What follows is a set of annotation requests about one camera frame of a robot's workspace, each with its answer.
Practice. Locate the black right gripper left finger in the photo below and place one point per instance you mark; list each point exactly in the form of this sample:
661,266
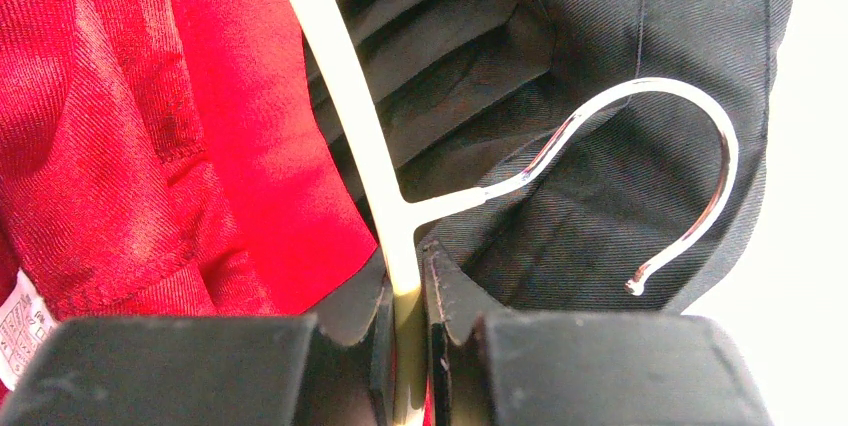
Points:
329,366

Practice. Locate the red pleated skirt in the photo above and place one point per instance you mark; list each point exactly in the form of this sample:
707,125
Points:
159,158

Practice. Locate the black skirt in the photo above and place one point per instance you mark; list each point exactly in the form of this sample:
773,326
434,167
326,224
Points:
468,91

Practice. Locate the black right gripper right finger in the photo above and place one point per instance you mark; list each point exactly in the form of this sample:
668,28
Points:
492,365

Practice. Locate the cream plastic hanger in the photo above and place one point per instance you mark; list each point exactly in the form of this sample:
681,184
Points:
396,219

